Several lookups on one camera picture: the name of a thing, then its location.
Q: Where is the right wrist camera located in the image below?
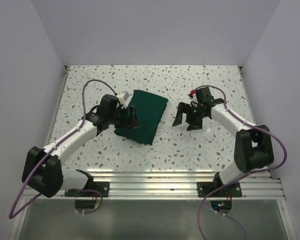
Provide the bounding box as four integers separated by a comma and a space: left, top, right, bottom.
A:
188, 90, 198, 107

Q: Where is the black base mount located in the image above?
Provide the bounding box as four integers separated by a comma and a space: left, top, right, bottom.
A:
64, 181, 110, 214
196, 173, 243, 214

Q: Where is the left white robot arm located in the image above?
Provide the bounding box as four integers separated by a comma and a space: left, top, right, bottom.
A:
21, 91, 141, 198

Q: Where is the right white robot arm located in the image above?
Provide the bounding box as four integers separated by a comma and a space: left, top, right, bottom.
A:
172, 85, 274, 197

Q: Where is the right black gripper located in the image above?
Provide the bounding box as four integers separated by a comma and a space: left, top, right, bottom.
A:
172, 102, 207, 132

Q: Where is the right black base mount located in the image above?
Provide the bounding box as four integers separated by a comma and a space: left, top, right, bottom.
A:
196, 173, 243, 214

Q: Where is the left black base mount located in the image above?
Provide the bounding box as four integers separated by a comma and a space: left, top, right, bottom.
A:
64, 181, 110, 214

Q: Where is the green surgical drape cloth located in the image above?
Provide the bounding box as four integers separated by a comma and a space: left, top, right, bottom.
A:
114, 90, 169, 145

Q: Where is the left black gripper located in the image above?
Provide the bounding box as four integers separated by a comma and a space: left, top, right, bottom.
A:
107, 105, 141, 129

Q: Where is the aluminium rail frame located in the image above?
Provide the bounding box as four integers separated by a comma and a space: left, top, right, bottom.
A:
11, 65, 294, 240

